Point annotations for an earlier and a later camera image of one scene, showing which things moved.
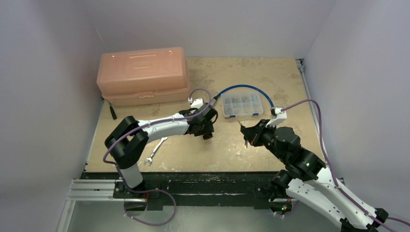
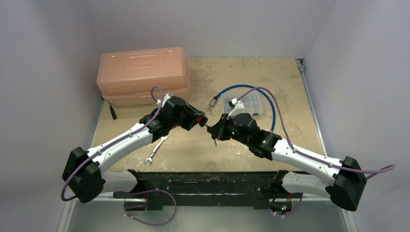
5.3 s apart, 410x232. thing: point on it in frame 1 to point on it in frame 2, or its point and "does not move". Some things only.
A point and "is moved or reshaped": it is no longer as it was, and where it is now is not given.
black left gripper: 208,129 to 192,114
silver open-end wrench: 150,159 does not move
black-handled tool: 113,115 does not move
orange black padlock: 207,136 is moved or reshaped
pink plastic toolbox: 139,76 does not move
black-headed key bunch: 242,126 is moved or reshaped
